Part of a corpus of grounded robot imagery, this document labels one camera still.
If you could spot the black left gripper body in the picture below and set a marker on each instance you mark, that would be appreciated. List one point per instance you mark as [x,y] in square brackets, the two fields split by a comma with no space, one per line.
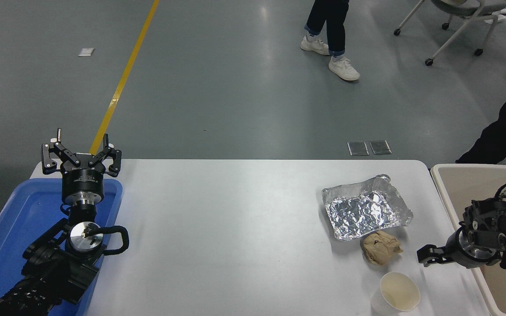
[83,183]

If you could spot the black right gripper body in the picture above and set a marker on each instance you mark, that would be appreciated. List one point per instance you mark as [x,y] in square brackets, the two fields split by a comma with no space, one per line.
[453,250]

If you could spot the white paper cup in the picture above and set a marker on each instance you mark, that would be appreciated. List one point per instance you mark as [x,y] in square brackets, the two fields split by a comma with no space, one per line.
[399,292]

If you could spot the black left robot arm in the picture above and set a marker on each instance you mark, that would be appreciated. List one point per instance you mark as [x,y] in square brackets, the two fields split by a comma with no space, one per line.
[51,272]

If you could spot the crumpled tan paper ball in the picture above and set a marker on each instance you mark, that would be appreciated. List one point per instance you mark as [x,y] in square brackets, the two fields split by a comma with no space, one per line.
[381,248]

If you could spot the large pale bin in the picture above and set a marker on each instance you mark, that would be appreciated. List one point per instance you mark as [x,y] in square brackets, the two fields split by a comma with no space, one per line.
[459,188]

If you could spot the blue plastic tray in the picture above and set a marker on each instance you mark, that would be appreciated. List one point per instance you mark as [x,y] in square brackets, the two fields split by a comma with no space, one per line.
[24,210]

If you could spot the crumpled foil tray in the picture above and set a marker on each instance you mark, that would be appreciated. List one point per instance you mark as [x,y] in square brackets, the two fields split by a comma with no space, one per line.
[363,210]

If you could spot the metal floor plate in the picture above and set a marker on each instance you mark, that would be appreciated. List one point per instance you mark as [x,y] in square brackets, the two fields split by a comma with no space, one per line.
[380,147]
[358,148]

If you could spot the walking person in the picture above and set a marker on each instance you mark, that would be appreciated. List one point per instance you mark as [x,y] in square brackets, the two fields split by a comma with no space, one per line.
[336,39]

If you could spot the grey wheeled office chair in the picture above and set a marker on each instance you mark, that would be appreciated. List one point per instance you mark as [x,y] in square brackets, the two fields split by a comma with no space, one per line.
[459,17]

